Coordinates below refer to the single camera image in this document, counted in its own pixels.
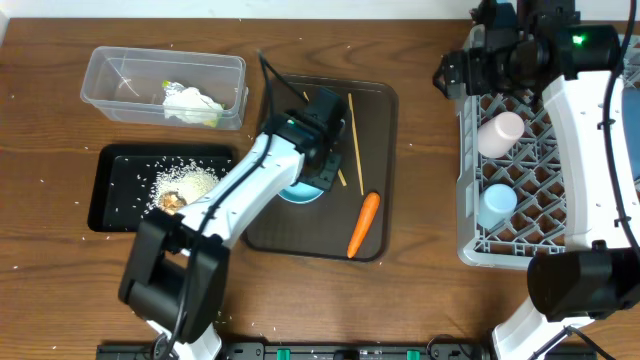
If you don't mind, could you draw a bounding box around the small light blue bowl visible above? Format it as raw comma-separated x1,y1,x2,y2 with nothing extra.
278,182,324,205

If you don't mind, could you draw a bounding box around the pink cup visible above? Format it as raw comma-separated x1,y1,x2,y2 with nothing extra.
477,112,525,158

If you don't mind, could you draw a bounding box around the brown food scrap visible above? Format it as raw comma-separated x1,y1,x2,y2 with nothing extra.
158,192,187,215

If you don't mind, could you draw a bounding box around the light blue cup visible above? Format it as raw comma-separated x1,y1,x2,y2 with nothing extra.
477,184,518,229

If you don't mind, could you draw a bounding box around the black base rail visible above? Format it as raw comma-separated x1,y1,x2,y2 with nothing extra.
95,340,496,360

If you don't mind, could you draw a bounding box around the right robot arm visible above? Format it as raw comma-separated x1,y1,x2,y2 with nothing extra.
433,1,639,359

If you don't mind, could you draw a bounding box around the orange carrot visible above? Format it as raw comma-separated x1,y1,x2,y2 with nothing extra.
347,192,381,259

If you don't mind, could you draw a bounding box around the white tissue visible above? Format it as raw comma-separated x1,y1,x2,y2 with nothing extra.
162,87,224,124

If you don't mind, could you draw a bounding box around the white rice pile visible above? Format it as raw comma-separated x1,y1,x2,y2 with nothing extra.
146,161,219,211

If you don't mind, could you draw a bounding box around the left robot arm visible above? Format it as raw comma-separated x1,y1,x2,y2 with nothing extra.
118,88,348,359

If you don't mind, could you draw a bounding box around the grey dishwasher rack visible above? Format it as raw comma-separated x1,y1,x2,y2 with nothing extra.
454,25,640,271

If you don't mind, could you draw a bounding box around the clear plastic bin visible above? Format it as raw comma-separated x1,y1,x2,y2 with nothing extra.
80,46,249,130

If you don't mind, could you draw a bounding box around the black plastic tray bin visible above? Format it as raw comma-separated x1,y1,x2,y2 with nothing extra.
87,144,233,232

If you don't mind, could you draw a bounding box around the dark brown serving tray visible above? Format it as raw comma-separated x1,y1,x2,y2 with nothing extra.
244,74,398,262

